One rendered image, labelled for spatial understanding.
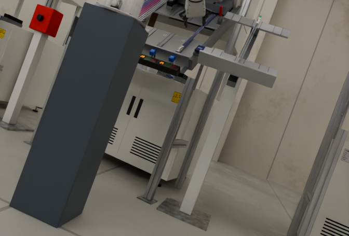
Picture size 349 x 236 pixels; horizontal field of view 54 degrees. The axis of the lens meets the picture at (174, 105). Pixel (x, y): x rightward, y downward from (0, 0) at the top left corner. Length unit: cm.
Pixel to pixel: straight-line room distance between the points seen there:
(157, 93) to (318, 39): 307
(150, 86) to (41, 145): 104
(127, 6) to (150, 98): 98
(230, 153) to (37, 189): 355
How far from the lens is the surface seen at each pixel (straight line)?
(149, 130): 205
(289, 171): 461
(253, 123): 453
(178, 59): 173
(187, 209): 176
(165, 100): 203
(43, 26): 233
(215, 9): 215
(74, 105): 114
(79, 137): 113
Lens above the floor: 50
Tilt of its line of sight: level
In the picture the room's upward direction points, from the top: 20 degrees clockwise
